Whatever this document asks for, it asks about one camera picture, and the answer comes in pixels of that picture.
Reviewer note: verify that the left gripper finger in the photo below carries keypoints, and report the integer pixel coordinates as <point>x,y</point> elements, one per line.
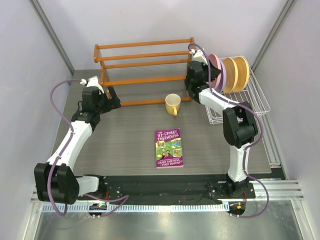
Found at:
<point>111,94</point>
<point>115,103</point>

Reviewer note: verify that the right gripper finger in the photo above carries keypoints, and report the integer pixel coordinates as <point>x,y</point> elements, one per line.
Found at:
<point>215,75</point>
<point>215,62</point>

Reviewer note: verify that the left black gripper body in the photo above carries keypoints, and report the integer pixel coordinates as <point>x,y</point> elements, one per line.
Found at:
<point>104,105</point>

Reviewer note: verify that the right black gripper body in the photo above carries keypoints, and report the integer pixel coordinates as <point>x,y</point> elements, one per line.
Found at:
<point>205,74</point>

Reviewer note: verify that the pink plate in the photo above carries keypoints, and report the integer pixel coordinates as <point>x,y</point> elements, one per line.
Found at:
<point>214,86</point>

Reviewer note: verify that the purple plate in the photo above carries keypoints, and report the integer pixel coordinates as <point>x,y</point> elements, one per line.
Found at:
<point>223,77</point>

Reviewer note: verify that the white wire dish rack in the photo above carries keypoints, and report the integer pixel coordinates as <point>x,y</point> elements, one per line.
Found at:
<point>252,93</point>

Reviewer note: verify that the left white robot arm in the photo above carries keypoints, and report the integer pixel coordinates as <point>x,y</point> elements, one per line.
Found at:
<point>55,179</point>

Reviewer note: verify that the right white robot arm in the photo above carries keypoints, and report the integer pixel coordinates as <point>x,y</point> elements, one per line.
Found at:
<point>238,120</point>

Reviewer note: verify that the orange wooden shelf rack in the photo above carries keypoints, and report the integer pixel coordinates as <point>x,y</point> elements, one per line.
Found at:
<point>148,70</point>

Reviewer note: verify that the front yellow plate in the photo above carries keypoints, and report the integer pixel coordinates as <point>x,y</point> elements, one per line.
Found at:
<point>231,74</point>

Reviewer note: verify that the yellow plate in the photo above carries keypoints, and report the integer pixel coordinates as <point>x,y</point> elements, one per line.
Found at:
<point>231,74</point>
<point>243,73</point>

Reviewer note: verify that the back yellow plate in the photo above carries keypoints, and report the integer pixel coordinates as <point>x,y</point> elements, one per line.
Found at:
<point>243,73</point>

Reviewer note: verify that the yellow mug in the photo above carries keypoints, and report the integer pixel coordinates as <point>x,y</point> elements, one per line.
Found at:
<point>172,104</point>

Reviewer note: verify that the purple treehouse book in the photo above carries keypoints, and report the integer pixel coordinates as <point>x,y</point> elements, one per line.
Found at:
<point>168,148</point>

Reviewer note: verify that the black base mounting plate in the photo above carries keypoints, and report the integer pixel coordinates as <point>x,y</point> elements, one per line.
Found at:
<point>167,190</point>

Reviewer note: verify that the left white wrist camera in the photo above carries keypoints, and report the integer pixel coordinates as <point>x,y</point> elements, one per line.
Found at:
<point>92,82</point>

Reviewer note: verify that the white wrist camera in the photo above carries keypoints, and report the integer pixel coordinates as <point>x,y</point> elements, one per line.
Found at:
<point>92,82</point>
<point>198,56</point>

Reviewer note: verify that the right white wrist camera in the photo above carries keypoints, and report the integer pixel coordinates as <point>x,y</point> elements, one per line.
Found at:
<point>198,56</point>

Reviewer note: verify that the white slotted cable duct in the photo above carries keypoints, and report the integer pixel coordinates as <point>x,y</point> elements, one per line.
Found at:
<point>91,207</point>

